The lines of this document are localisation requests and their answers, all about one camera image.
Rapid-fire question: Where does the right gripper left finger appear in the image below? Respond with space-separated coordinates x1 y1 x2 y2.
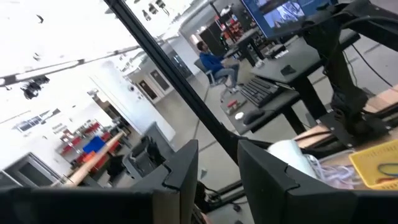
0 139 200 224

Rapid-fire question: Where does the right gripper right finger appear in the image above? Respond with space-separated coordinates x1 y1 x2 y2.
238 139 398 224

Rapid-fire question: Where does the blue rubber band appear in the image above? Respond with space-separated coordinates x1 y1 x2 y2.
377 162 398 177

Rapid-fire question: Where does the red rubber band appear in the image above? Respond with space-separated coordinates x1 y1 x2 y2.
376 176 398 185

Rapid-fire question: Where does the small black desk device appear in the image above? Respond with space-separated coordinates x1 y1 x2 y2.
279 64 297 77

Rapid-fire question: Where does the grey desk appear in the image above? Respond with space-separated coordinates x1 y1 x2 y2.
219 29 363 136

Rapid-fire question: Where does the grey office chair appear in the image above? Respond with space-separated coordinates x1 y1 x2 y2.
194 58 231 94

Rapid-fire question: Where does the long wooden table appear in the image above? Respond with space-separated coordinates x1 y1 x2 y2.
63 130 127 187

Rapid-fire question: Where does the blue storage bin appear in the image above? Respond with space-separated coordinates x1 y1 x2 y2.
82 136 107 154

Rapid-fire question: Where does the yellow plastic basket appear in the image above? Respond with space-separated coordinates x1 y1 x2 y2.
348 139 398 191

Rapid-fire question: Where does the grey cabinet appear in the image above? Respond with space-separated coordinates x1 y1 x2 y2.
0 151 63 189

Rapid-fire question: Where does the black computer mouse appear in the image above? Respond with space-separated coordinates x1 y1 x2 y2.
242 108 266 126

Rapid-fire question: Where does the black keyboard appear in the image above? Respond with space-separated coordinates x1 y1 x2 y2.
238 76 281 108

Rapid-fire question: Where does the person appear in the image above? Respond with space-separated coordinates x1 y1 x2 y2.
196 40 241 94

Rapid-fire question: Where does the computer monitor blue screen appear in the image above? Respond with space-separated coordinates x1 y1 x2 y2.
241 0 341 40

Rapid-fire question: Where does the white cable bundle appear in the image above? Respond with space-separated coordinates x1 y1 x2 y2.
306 152 366 190

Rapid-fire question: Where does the black ceiling camera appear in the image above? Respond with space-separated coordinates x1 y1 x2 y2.
20 75 50 100

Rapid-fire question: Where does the black aluminium table frame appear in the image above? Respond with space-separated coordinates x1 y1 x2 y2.
104 0 274 206

